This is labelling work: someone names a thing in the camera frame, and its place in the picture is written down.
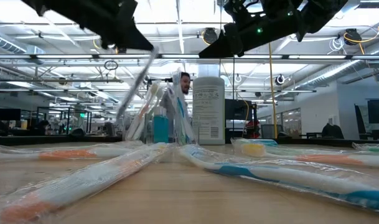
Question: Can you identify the black screen on stand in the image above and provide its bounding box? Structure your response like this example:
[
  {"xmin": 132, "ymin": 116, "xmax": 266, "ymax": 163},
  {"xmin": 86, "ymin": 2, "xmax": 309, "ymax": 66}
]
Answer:
[{"xmin": 225, "ymin": 98, "xmax": 254, "ymax": 121}]

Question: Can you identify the clear acrylic organizer holder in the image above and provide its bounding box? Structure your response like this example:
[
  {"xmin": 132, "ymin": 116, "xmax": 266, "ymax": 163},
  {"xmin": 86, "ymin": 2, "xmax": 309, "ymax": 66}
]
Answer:
[{"xmin": 123, "ymin": 111, "xmax": 198, "ymax": 146}]

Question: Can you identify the white toothbrush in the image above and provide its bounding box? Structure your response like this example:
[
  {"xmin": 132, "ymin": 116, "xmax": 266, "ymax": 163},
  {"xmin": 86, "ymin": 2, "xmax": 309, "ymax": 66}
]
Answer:
[{"xmin": 115, "ymin": 46, "xmax": 161, "ymax": 127}]

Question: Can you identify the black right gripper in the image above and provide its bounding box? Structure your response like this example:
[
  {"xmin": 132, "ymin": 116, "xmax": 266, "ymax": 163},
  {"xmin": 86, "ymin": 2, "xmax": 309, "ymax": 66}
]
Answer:
[{"xmin": 198, "ymin": 9, "xmax": 308, "ymax": 59}]

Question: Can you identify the red object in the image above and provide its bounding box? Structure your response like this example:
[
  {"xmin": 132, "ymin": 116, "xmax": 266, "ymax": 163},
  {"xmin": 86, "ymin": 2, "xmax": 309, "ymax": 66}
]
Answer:
[{"xmin": 245, "ymin": 119, "xmax": 262, "ymax": 139}]

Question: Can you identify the grey bin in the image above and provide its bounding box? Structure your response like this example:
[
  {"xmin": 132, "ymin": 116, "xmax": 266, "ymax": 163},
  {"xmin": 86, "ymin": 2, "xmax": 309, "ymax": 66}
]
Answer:
[{"xmin": 260, "ymin": 124, "xmax": 284, "ymax": 139}]

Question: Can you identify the black reel with yellow cable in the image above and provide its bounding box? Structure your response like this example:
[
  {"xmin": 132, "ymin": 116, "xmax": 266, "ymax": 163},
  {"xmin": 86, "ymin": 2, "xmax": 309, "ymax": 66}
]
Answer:
[{"xmin": 344, "ymin": 27, "xmax": 363, "ymax": 46}]

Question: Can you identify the black hanging cable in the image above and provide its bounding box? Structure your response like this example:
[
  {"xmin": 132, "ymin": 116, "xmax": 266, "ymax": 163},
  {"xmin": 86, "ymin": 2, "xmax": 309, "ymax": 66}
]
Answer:
[{"xmin": 231, "ymin": 57, "xmax": 236, "ymax": 131}]

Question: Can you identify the orange toothbrush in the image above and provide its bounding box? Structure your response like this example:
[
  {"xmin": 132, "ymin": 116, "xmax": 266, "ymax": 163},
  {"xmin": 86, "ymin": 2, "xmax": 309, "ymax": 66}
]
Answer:
[
  {"xmin": 126, "ymin": 81, "xmax": 161, "ymax": 141},
  {"xmin": 0, "ymin": 142, "xmax": 174, "ymax": 224},
  {"xmin": 0, "ymin": 141, "xmax": 145, "ymax": 162},
  {"xmin": 231, "ymin": 138, "xmax": 379, "ymax": 169}
]

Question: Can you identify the black table edge rail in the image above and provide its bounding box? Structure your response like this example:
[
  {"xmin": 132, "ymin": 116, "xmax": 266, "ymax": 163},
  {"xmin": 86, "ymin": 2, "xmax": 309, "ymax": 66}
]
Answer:
[{"xmin": 0, "ymin": 134, "xmax": 379, "ymax": 147}]

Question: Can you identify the teal toothpaste tube white cap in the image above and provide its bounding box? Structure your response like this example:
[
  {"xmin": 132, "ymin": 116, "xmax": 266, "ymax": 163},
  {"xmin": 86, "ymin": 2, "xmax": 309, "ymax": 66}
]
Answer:
[{"xmin": 152, "ymin": 106, "xmax": 170, "ymax": 144}]

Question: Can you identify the black chair back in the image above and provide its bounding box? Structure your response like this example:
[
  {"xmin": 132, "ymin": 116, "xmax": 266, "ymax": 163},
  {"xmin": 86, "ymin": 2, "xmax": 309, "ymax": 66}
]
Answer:
[{"xmin": 321, "ymin": 123, "xmax": 345, "ymax": 139}]

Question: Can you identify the white labelled wipes canister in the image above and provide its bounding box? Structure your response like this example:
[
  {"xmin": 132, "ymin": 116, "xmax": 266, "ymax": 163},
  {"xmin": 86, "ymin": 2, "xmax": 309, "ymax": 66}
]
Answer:
[{"xmin": 192, "ymin": 64, "xmax": 226, "ymax": 146}]

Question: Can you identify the person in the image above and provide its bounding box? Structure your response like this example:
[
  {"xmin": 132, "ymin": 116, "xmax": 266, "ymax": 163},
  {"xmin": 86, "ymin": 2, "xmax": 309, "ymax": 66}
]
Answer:
[{"xmin": 159, "ymin": 72, "xmax": 192, "ymax": 142}]

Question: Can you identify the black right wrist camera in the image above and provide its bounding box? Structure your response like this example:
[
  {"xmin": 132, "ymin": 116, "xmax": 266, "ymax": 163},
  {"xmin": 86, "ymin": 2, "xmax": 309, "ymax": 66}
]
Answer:
[{"xmin": 223, "ymin": 0, "xmax": 255, "ymax": 24}]

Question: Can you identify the silver ventilation duct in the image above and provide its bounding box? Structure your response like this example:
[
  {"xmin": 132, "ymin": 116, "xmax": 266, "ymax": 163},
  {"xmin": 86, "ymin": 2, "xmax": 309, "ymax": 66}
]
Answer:
[
  {"xmin": 296, "ymin": 60, "xmax": 364, "ymax": 91},
  {"xmin": 0, "ymin": 32, "xmax": 27, "ymax": 54}
]

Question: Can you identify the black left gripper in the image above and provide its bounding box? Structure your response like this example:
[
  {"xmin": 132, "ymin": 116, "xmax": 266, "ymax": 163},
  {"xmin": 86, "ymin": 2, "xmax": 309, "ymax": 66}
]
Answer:
[{"xmin": 42, "ymin": 0, "xmax": 154, "ymax": 52}]

